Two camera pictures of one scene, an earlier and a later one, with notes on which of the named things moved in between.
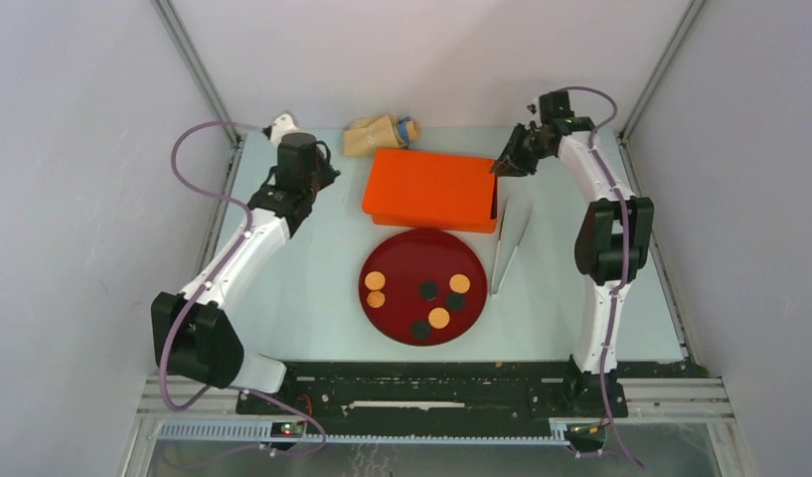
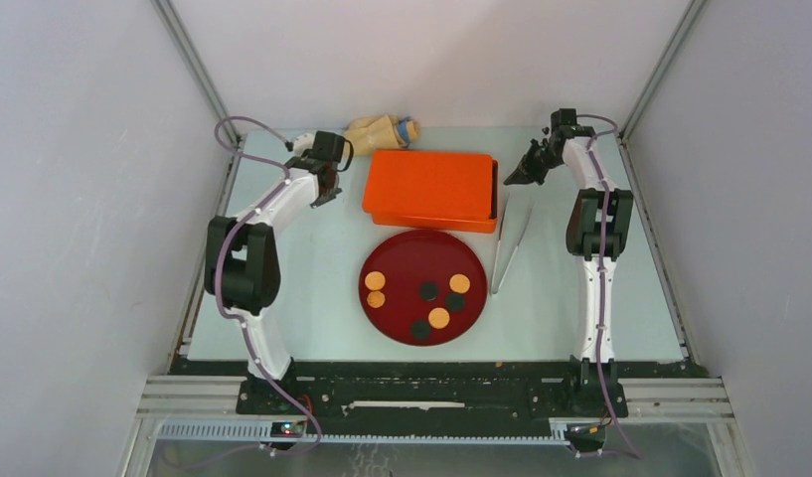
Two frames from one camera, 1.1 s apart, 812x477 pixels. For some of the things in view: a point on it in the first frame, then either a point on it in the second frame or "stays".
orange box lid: [428, 185] stays
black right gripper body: [523, 147] to [536, 158]
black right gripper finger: [517, 161] to [528, 171]
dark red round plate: [422, 287] stays
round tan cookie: [459, 283] stays
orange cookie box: [432, 190] stays
